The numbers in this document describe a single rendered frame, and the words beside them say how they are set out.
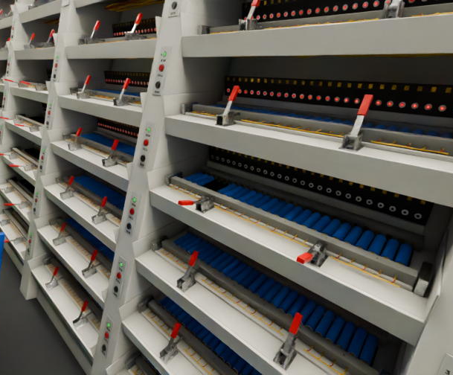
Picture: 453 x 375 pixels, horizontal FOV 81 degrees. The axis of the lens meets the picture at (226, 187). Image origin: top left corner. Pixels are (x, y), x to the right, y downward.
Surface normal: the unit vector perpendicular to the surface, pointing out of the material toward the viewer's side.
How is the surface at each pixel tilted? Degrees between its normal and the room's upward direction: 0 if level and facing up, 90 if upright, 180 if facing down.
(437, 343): 90
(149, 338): 21
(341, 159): 111
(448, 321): 90
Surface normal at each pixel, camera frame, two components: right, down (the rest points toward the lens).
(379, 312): -0.65, 0.31
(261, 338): 0.01, -0.91
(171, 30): -0.60, -0.04
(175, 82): 0.76, 0.28
